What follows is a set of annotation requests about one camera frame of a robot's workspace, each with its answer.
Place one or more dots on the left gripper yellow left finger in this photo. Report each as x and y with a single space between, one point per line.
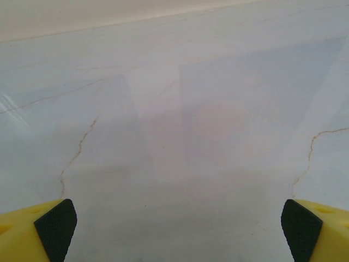
19 240

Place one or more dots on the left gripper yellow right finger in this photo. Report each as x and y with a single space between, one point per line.
332 240

